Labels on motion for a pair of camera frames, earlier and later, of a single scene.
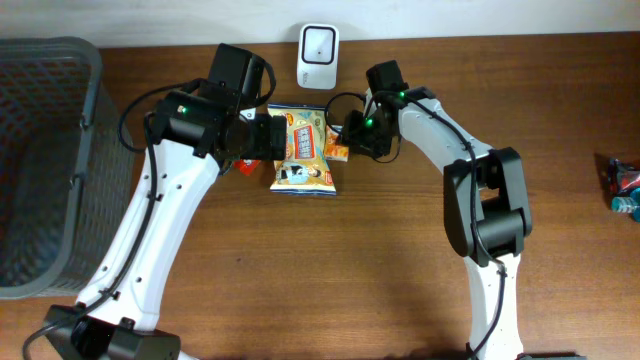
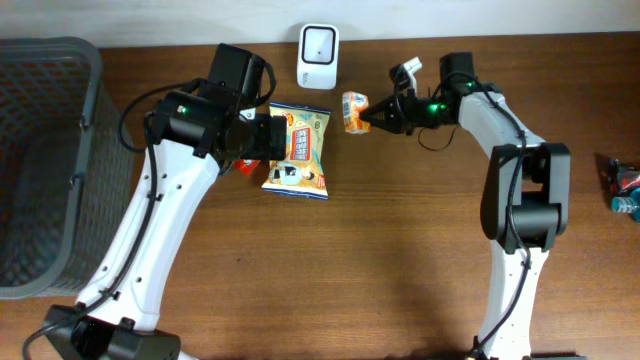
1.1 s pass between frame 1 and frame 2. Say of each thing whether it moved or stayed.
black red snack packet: stayed
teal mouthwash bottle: stayed
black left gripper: stayed
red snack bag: stayed
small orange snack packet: moved
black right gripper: moved
